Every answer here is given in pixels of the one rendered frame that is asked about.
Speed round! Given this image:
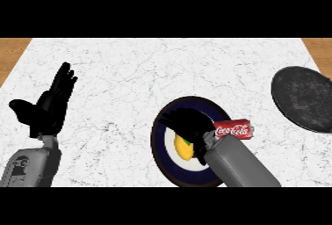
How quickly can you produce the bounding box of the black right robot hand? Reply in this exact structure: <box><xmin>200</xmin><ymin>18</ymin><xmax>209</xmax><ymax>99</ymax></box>
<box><xmin>156</xmin><ymin>107</ymin><xmax>217</xmax><ymax>167</ymax></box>

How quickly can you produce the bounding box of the yellow lemon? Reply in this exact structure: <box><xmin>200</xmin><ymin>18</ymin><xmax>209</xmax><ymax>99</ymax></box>
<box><xmin>172</xmin><ymin>133</ymin><xmax>197</xmax><ymax>162</ymax></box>

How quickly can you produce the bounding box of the dark blue and white plate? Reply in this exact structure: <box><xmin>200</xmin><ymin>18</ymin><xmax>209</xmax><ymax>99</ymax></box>
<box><xmin>149</xmin><ymin>95</ymin><xmax>231</xmax><ymax>188</ymax></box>

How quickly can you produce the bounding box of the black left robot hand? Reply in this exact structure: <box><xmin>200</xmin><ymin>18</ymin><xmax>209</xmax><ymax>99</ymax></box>
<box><xmin>7</xmin><ymin>62</ymin><xmax>79</xmax><ymax>139</ymax></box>

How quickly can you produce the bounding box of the red soda can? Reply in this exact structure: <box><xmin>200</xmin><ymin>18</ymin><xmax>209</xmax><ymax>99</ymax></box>
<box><xmin>212</xmin><ymin>118</ymin><xmax>255</xmax><ymax>141</ymax></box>

